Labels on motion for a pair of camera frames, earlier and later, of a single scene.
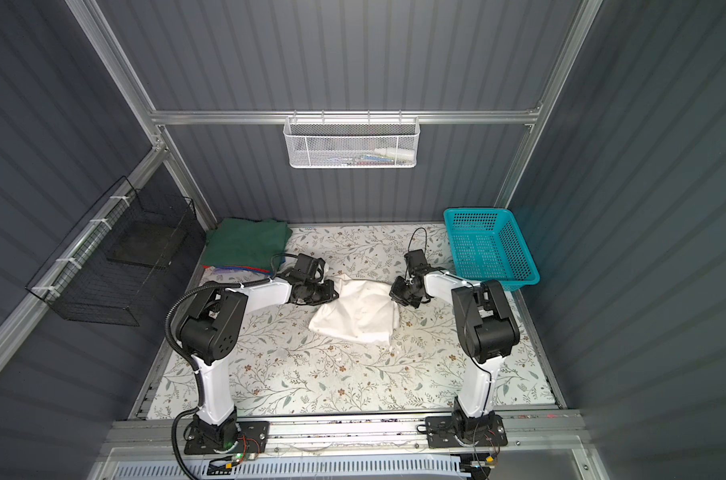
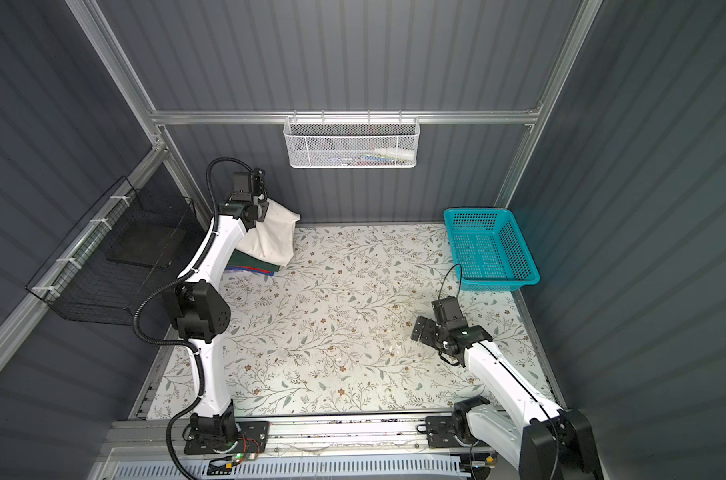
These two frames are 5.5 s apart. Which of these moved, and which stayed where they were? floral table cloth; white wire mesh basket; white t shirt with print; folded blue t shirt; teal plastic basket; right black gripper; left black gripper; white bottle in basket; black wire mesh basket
Moved: right black gripper; white t shirt with print; left black gripper
Stayed: floral table cloth; folded blue t shirt; teal plastic basket; white bottle in basket; white wire mesh basket; black wire mesh basket
